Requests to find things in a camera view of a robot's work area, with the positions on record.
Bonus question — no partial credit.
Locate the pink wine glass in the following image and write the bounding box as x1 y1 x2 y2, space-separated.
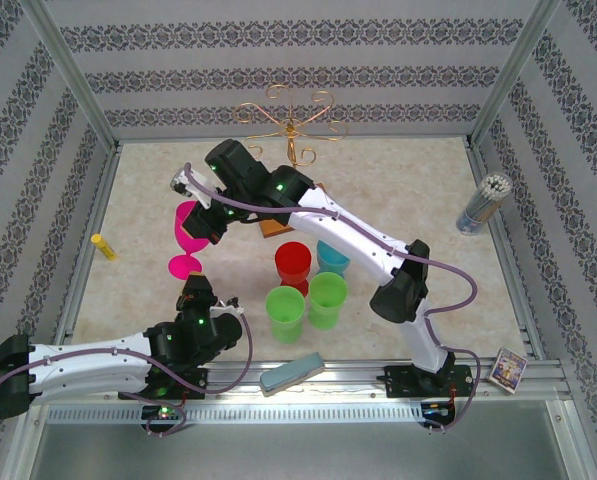
167 199 212 282

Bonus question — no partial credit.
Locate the green wine glass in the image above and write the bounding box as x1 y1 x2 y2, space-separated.
264 286 308 345
307 272 349 332

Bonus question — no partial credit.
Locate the red wine glass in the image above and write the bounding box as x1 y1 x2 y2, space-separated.
274 241 313 299

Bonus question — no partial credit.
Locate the blue wine glass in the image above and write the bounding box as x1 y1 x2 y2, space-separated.
316 239 352 279

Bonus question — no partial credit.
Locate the small circuit board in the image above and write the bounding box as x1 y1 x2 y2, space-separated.
140 403 185 422
421 401 454 419

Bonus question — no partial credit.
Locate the yellow glue stick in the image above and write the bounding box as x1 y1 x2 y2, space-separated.
90 233 120 262

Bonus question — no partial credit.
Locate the grey sponge block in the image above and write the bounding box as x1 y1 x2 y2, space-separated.
259 352 326 398

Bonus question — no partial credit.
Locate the small printed card box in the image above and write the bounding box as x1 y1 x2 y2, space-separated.
486 347 529 395

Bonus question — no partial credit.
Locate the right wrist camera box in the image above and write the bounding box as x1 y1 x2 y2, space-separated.
169 167 214 209

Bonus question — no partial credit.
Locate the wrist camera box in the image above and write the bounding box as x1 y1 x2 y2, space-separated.
210 297 247 316
169 167 214 209

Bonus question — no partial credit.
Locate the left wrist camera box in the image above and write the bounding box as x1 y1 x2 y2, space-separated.
210 297 247 316

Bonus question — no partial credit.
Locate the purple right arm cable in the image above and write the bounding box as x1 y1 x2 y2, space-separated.
182 162 480 436

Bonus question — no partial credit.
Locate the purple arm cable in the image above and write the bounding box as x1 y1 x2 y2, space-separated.
0 309 254 437
182 162 480 436

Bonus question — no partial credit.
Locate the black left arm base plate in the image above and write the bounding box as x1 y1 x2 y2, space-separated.
185 366 209 401

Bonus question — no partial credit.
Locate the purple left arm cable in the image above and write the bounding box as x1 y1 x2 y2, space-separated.
0 309 254 437

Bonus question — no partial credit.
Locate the gold wire wine glass rack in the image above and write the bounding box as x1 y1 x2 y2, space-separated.
233 83 350 239

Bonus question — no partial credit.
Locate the slotted metal cable duct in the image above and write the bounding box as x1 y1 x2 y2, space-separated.
42 402 427 426

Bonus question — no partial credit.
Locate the aluminium side rail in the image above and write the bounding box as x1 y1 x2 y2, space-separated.
465 139 547 364
52 142 122 364

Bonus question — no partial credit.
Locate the aluminium mounting rail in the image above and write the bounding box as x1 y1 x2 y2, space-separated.
25 359 574 401

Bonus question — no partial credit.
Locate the aluminium frame post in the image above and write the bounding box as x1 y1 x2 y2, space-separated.
465 0 564 149
20 0 122 156

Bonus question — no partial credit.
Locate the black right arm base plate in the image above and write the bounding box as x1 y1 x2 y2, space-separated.
383 363 472 400

